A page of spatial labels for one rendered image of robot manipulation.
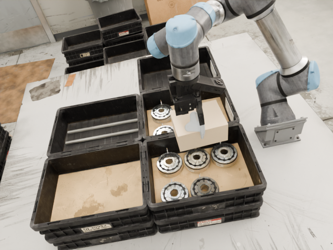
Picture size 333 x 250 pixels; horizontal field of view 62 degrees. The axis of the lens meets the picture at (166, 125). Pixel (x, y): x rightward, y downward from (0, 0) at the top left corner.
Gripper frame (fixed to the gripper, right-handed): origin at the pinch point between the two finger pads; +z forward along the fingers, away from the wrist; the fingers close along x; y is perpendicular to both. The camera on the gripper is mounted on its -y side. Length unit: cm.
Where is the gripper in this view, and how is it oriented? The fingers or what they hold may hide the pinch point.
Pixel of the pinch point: (197, 122)
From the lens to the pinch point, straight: 91.3
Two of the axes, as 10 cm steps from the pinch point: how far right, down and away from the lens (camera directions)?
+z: 1.4, 6.8, 7.2
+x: 2.0, 6.9, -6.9
